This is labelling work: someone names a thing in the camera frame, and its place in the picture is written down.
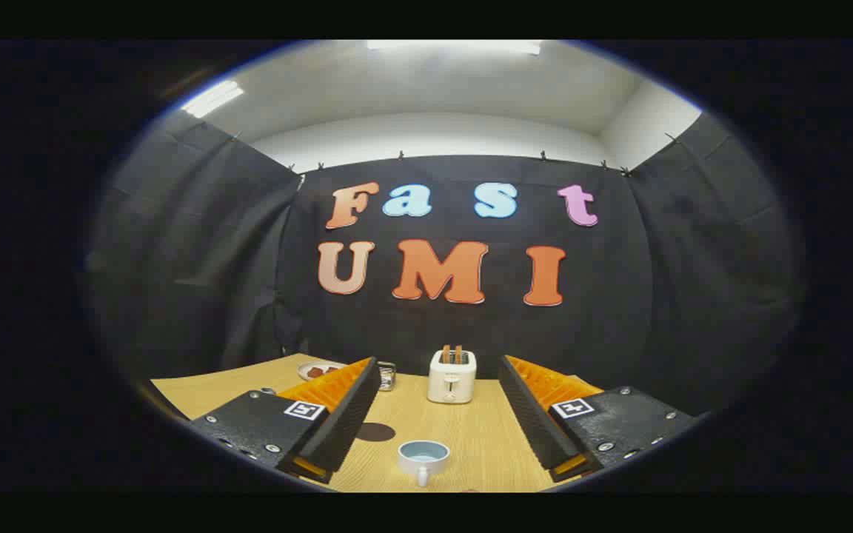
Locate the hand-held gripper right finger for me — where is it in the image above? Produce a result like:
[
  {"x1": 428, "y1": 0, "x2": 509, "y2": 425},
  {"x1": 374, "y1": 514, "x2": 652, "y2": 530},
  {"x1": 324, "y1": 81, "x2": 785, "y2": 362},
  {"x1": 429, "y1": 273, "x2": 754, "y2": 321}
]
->
[{"x1": 498, "y1": 355, "x2": 698, "y2": 483}]

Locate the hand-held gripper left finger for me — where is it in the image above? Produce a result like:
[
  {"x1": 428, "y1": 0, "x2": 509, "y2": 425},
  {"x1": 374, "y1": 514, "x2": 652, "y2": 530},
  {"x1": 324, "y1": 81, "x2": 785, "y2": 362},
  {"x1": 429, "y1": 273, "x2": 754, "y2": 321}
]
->
[{"x1": 190, "y1": 357, "x2": 381, "y2": 484}]

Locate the white cup with blue inside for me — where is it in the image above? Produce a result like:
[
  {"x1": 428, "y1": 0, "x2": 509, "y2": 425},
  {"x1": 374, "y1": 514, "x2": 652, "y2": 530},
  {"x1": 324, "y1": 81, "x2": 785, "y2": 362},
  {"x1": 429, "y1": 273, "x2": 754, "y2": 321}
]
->
[{"x1": 398, "y1": 440, "x2": 451, "y2": 487}]

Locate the wooden table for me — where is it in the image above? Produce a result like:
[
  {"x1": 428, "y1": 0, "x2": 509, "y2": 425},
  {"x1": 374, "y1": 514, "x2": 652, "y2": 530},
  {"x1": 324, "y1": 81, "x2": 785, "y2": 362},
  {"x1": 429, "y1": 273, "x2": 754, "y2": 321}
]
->
[{"x1": 151, "y1": 353, "x2": 605, "y2": 493}]

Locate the small white plate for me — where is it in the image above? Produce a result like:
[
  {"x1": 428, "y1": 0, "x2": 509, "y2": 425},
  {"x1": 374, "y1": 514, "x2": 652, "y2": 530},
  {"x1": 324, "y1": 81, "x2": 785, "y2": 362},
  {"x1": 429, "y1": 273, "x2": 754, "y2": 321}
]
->
[{"x1": 298, "y1": 361, "x2": 347, "y2": 381}]

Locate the white toaster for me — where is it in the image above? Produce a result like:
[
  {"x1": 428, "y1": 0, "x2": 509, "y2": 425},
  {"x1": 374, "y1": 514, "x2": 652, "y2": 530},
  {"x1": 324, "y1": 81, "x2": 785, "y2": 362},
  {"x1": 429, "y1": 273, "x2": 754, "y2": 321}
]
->
[{"x1": 427, "y1": 349, "x2": 478, "y2": 404}]

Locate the black backdrop cloth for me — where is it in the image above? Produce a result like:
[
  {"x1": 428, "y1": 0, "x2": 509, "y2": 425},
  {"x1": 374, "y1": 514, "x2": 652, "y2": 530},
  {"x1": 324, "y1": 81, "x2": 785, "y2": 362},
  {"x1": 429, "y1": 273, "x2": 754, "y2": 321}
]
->
[{"x1": 82, "y1": 111, "x2": 805, "y2": 415}]

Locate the twin-tube ceiling light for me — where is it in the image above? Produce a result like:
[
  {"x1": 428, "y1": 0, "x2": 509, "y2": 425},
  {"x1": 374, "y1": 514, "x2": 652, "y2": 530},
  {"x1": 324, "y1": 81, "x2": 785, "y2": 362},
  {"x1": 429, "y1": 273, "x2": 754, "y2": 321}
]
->
[{"x1": 181, "y1": 80, "x2": 244, "y2": 118}]

